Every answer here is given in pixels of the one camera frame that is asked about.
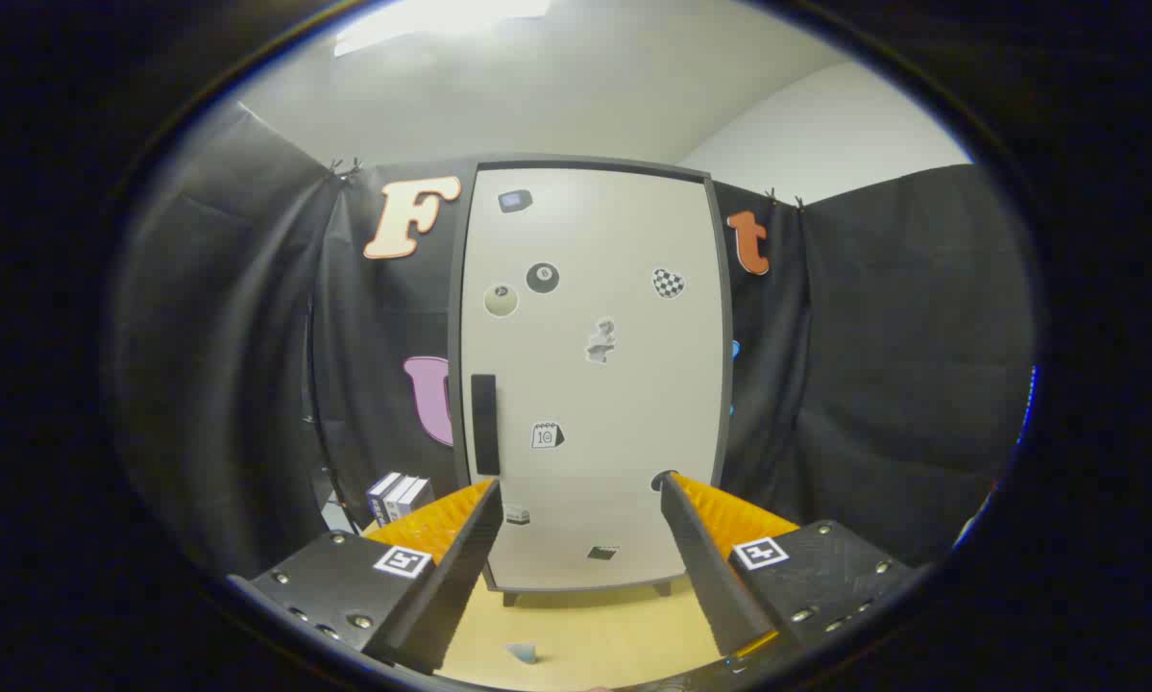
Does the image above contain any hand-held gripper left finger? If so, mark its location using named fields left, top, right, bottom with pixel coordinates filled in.
left=228, top=478, right=504, bottom=676

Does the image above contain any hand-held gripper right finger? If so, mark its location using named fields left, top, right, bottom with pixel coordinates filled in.
left=659, top=471, right=922, bottom=664

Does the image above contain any black door handle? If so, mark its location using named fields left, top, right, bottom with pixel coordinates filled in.
left=471, top=374, right=501, bottom=477

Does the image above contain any blue spine book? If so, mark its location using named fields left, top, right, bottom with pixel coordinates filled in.
left=366, top=471, right=402, bottom=526

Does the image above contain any dark grey cabinet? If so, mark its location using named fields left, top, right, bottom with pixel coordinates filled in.
left=449, top=154, right=735, bottom=608

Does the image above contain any black backdrop cloth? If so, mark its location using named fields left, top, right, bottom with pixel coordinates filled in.
left=119, top=101, right=1036, bottom=578

